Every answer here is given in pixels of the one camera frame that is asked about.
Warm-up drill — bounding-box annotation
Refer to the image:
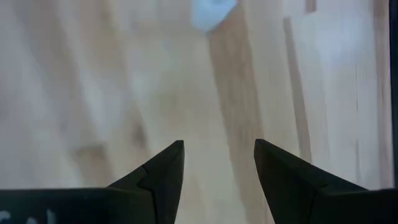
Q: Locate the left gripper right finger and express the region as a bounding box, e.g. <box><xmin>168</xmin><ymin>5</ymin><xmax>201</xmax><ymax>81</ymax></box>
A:
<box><xmin>254</xmin><ymin>138</ymin><xmax>398</xmax><ymax>224</ymax></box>

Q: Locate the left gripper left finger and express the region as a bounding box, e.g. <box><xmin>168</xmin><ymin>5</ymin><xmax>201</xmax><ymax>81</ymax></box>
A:
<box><xmin>0</xmin><ymin>139</ymin><xmax>185</xmax><ymax>224</ymax></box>

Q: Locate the black aluminium table frame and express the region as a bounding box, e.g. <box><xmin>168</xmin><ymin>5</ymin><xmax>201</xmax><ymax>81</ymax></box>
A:
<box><xmin>388</xmin><ymin>0</ymin><xmax>398</xmax><ymax>188</ymax></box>

